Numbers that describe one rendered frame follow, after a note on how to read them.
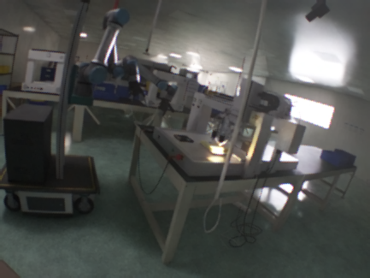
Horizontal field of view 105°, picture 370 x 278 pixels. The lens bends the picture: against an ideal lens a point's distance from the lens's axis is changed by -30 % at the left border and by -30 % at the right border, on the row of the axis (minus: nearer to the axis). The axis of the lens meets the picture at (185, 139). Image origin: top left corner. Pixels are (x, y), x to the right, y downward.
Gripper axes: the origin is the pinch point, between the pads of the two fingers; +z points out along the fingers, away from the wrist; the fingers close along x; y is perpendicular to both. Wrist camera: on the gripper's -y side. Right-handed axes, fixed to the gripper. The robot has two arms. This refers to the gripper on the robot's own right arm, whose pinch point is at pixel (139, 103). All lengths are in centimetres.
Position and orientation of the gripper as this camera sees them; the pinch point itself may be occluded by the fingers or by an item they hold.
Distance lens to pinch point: 165.3
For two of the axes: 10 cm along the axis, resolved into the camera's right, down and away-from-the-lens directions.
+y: -5.2, 5.0, -7.0
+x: 8.6, 2.7, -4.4
